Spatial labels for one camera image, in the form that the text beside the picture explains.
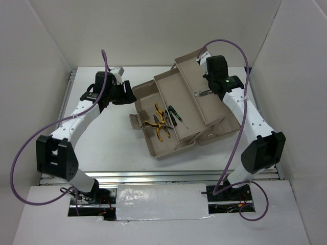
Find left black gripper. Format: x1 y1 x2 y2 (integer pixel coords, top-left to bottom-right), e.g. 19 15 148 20
106 81 137 106

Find yellow combination pliers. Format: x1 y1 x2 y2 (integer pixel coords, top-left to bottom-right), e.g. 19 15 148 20
154 102 172 129

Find yellow long nose pliers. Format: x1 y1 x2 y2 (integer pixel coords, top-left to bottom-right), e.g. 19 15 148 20
143 121 172 142

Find beige cantilever toolbox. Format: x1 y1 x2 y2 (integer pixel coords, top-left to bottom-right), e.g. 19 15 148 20
130 51 240 159

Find silver folding utility knife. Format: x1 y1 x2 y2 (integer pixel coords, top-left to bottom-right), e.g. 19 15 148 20
193 89 212 97

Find yellow needle nose pliers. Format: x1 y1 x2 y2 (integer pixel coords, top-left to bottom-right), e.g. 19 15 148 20
153 114 171 138

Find short green black screwdriver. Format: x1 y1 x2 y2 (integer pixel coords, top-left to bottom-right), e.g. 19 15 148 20
168 109 177 126

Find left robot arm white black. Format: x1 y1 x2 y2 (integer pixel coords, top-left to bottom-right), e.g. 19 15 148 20
36 67 136 204

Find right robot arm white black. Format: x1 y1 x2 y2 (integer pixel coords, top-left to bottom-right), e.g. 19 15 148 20
199 52 286 200

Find silver foil sheet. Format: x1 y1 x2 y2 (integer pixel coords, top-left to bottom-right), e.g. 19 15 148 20
116 184 209 221

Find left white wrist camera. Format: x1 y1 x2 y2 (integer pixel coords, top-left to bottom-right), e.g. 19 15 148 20
110 66 124 85

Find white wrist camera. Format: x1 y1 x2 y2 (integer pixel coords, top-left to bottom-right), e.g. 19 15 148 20
110 66 124 85
196 51 212 74

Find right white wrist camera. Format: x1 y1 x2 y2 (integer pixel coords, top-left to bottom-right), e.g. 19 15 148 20
196 51 212 74

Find aluminium rail frame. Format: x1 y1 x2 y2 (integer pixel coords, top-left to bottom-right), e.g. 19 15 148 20
38 70 286 186

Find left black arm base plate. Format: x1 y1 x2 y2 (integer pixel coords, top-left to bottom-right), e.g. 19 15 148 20
68 188 117 221

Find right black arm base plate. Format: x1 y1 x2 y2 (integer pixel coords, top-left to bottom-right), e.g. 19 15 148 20
201 185 254 214

